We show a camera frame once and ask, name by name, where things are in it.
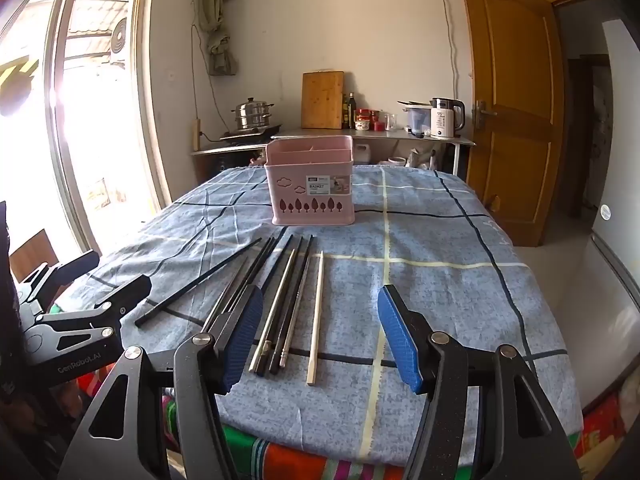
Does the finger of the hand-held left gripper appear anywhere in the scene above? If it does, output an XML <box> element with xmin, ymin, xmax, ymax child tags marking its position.
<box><xmin>34</xmin><ymin>274</ymin><xmax>153</xmax><ymax>350</ymax></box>
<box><xmin>16</xmin><ymin>249</ymin><xmax>101</xmax><ymax>312</ymax></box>

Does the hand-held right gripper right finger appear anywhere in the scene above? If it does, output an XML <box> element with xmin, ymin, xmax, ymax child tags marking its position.
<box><xmin>377</xmin><ymin>284</ymin><xmax>583</xmax><ymax>480</ymax></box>

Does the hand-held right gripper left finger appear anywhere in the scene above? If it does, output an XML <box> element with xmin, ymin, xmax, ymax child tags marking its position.
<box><xmin>57</xmin><ymin>284</ymin><xmax>264</xmax><ymax>480</ymax></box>

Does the silver metal chopstick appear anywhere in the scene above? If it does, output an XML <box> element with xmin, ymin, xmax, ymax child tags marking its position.
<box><xmin>280</xmin><ymin>269</ymin><xmax>310</xmax><ymax>368</ymax></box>
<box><xmin>250</xmin><ymin>248</ymin><xmax>296</xmax><ymax>374</ymax></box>

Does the grey chopstick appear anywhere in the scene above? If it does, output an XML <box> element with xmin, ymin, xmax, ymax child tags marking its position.
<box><xmin>201</xmin><ymin>257</ymin><xmax>249</xmax><ymax>335</ymax></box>

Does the light wooden chopstick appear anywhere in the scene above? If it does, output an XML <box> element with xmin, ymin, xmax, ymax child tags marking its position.
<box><xmin>307</xmin><ymin>251</ymin><xmax>325</xmax><ymax>387</ymax></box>

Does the pink utensil basket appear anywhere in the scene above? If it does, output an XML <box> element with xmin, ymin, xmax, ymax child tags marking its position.
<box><xmin>264</xmin><ymin>135</ymin><xmax>357</xmax><ymax>227</ymax></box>

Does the blue checked tablecloth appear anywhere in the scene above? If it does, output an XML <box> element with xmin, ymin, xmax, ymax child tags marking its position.
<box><xmin>65</xmin><ymin>164</ymin><xmax>586</xmax><ymax>461</ymax></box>

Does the sliding glass window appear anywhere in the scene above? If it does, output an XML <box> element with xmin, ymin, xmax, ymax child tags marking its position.
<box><xmin>0</xmin><ymin>0</ymin><xmax>167</xmax><ymax>266</ymax></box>

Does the low metal kitchen table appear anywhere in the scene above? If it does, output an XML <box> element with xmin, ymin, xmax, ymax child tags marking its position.
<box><xmin>188</xmin><ymin>137</ymin><xmax>273</xmax><ymax>186</ymax></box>

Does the black induction cooker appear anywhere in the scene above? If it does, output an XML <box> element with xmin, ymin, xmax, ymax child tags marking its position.
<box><xmin>218</xmin><ymin>125</ymin><xmax>286</xmax><ymax>142</ymax></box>

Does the tall metal kitchen table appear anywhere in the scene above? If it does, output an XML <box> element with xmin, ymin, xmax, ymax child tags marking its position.
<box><xmin>270</xmin><ymin>127</ymin><xmax>477</xmax><ymax>181</ymax></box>

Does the steel steamer pot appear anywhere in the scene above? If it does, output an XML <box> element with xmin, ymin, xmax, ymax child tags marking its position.
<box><xmin>230</xmin><ymin>98</ymin><xmax>275</xmax><ymax>131</ymax></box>

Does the water filter pitcher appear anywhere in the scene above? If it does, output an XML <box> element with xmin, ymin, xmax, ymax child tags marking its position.
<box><xmin>398</xmin><ymin>100</ymin><xmax>434</xmax><ymax>135</ymax></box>

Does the white electric kettle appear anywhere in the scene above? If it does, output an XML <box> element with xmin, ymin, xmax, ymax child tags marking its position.
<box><xmin>429</xmin><ymin>97</ymin><xmax>466</xmax><ymax>140</ymax></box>

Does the white refrigerator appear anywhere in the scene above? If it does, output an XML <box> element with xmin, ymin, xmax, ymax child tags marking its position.
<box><xmin>575</xmin><ymin>19</ymin><xmax>640</xmax><ymax>413</ymax></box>

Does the wooden cutting board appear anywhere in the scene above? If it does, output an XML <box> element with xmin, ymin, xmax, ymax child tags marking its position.
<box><xmin>301</xmin><ymin>71</ymin><xmax>346</xmax><ymax>130</ymax></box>

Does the wooden door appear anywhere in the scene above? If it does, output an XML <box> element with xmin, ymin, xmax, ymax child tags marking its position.
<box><xmin>457</xmin><ymin>0</ymin><xmax>569</xmax><ymax>247</ymax></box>

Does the beige curtain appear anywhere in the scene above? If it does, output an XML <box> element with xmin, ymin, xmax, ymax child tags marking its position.
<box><xmin>197</xmin><ymin>0</ymin><xmax>239</xmax><ymax>77</ymax></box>

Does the metal door handle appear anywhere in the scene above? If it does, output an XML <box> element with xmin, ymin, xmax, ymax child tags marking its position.
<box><xmin>472</xmin><ymin>100</ymin><xmax>499</xmax><ymax>131</ymax></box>

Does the wall cable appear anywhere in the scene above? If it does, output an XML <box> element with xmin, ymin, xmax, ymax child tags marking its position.
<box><xmin>434</xmin><ymin>0</ymin><xmax>462</xmax><ymax>97</ymax></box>

